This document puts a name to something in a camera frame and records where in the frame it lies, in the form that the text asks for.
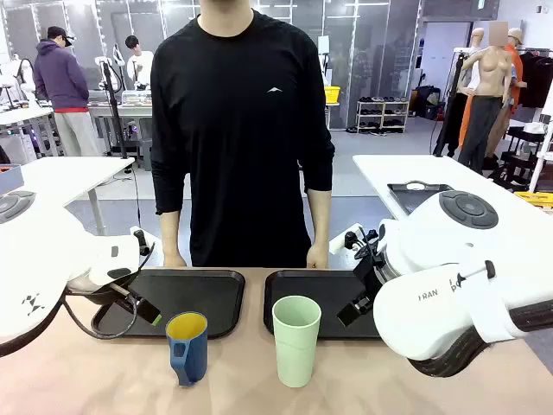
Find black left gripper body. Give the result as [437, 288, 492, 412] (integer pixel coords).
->
[103, 283, 143, 313]

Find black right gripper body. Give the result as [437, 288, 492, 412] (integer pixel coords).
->
[353, 248, 388, 303]

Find blue mug yellow inside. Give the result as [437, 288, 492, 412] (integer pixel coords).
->
[165, 310, 209, 387]

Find light green tall tumbler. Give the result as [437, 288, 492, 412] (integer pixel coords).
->
[271, 295, 322, 388]

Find person's right forearm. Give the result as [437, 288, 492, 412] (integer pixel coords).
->
[158, 210, 185, 259]

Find person's left forearm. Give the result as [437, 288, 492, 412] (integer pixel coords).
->
[307, 189, 333, 248]

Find person's left hand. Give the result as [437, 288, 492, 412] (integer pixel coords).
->
[305, 243, 330, 269]

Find black plastic serving tray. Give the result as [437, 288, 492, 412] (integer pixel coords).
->
[91, 268, 246, 340]
[263, 270, 384, 341]

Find grey plastic stool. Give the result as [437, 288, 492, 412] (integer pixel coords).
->
[137, 137, 155, 172]

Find wooden shoe rack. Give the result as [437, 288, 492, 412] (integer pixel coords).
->
[356, 98, 410, 134]

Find grey box orange contents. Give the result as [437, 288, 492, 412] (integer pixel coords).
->
[0, 163, 23, 195]

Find yellow plastic crate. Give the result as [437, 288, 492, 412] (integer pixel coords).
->
[513, 191, 553, 212]

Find person in black shirt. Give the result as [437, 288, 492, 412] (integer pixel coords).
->
[149, 8, 336, 268]

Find clear plastic storage box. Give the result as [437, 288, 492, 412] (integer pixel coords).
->
[121, 89, 153, 107]

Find mannequin with dark skirt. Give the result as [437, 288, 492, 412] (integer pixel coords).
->
[457, 21, 516, 174]

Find man in purple hoodie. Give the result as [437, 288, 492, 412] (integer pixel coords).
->
[33, 25, 103, 157]

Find mannequin with white top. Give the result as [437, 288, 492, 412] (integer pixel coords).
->
[457, 28, 487, 100]

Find person in white shirt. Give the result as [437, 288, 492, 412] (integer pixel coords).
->
[124, 35, 155, 91]

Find mannequin in orange clothes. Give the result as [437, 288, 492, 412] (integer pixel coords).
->
[458, 28, 529, 159]

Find rack of black clothes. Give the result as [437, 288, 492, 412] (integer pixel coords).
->
[517, 49, 553, 109]

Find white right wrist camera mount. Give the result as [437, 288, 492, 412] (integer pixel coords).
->
[328, 223, 365, 256]

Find black tray with handles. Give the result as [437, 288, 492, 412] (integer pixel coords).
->
[386, 182, 454, 217]

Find black wire cart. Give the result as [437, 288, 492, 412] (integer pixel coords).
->
[487, 123, 548, 191]

